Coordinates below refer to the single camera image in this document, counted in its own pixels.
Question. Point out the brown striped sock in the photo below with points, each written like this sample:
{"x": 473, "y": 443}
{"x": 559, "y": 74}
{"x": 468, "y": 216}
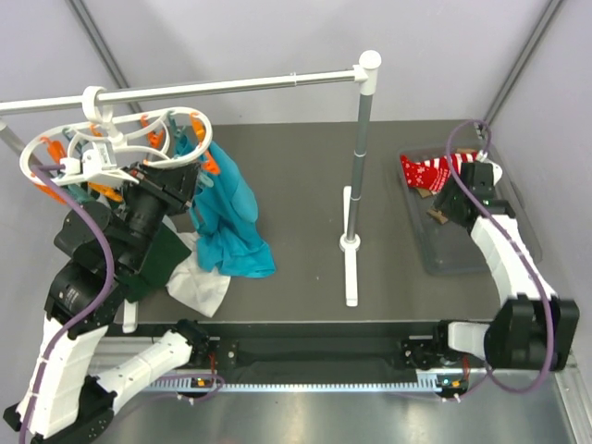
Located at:
{"x": 425, "y": 193}
{"x": 438, "y": 216}

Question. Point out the red white striped sock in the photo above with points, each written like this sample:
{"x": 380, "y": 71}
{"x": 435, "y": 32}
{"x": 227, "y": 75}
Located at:
{"x": 455, "y": 162}

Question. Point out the red snowflake sock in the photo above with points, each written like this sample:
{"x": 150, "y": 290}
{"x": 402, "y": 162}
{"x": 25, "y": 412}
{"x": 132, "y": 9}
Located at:
{"x": 413, "y": 172}

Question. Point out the white rack foot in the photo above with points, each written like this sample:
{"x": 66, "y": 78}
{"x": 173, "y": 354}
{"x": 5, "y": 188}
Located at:
{"x": 130, "y": 317}
{"x": 349, "y": 249}

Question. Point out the grey rack left post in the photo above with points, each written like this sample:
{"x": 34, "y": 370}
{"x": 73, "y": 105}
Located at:
{"x": 9, "y": 137}

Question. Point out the white round clip hanger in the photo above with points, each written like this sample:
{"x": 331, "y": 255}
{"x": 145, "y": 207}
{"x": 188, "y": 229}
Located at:
{"x": 148, "y": 133}

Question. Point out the black base bar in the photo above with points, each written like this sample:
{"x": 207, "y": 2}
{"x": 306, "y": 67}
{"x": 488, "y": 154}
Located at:
{"x": 275, "y": 360}

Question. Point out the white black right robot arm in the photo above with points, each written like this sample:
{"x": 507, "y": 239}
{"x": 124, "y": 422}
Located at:
{"x": 534, "y": 328}

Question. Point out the white rack right foot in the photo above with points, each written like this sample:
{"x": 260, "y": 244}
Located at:
{"x": 349, "y": 249}

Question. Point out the white cloth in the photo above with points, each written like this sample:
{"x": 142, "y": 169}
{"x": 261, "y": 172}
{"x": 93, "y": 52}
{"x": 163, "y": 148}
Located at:
{"x": 202, "y": 291}

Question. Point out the clear plastic bin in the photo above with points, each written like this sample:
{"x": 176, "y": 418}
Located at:
{"x": 447, "y": 248}

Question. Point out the white rack left foot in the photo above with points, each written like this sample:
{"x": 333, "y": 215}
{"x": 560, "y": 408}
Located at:
{"x": 130, "y": 317}

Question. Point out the brown striped sock in bin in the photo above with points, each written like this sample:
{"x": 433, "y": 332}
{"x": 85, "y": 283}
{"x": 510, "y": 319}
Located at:
{"x": 425, "y": 193}

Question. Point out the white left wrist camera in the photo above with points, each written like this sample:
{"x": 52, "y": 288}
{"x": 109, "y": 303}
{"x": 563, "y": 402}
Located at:
{"x": 95, "y": 165}

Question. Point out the dark green cloth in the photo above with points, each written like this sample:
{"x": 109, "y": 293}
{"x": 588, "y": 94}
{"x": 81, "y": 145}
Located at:
{"x": 165, "y": 254}

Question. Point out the silver clothes rack rail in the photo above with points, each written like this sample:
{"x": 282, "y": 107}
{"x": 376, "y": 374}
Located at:
{"x": 364, "y": 73}

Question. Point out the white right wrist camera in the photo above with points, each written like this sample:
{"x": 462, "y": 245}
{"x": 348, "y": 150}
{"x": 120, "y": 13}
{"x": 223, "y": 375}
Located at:
{"x": 497, "y": 171}

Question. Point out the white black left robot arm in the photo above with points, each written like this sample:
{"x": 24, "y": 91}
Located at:
{"x": 107, "y": 250}

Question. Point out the teal cloth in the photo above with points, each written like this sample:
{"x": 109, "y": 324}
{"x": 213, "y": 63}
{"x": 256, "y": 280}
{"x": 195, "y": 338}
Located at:
{"x": 224, "y": 213}

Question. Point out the grey rack right post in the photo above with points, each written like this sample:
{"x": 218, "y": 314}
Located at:
{"x": 357, "y": 174}

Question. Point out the grey rack post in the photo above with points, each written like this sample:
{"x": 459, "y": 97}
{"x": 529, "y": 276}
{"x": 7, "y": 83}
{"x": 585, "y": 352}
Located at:
{"x": 357, "y": 174}
{"x": 9, "y": 137}

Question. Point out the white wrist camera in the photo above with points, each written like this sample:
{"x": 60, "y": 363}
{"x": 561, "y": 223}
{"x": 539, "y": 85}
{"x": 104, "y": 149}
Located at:
{"x": 95, "y": 165}
{"x": 497, "y": 171}

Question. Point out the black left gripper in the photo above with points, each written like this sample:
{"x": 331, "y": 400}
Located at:
{"x": 175, "y": 184}

